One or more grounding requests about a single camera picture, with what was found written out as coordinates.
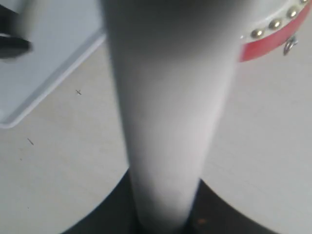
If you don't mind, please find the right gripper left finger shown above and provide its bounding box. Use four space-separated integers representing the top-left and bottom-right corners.
64 172 139 234

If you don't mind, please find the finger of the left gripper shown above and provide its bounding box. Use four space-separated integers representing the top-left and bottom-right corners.
0 4 32 59

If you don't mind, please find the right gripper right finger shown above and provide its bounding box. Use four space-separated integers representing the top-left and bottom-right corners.
190 180 275 234

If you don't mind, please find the white drumstick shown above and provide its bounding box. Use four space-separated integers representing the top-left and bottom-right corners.
101 0 256 234

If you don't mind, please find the red small drum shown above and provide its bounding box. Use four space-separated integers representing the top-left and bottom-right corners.
239 0 312 62

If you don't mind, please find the white rectangular plastic tray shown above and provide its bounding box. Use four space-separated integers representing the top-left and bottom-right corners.
0 0 105 129

